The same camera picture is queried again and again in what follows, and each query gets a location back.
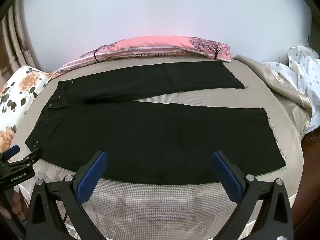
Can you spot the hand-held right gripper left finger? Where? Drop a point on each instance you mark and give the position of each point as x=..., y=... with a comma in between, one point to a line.
x=92, y=175

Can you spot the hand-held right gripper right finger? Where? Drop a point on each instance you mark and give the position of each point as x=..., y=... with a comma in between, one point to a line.
x=225, y=172

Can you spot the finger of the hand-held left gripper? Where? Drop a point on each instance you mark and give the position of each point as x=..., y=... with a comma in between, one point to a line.
x=31, y=156
x=12, y=151

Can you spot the black pants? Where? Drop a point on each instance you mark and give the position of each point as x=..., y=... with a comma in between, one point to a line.
x=150, y=135

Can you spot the white floral pillow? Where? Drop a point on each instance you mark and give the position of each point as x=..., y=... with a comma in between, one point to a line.
x=22, y=85

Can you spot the beige woven bed mat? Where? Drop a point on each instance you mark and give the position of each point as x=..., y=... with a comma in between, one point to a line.
x=160, y=205

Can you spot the beige satin blanket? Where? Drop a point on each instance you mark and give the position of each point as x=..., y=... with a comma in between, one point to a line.
x=282, y=85

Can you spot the white dotted cloth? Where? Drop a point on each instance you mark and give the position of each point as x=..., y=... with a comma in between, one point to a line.
x=305, y=75

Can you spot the pink tree-print pillow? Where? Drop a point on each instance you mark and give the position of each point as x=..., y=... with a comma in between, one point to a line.
x=155, y=43

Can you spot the dark wooden bed frame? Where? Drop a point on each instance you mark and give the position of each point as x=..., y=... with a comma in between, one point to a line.
x=310, y=167

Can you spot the dark green frame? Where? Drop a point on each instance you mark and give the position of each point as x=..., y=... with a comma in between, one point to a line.
x=315, y=30

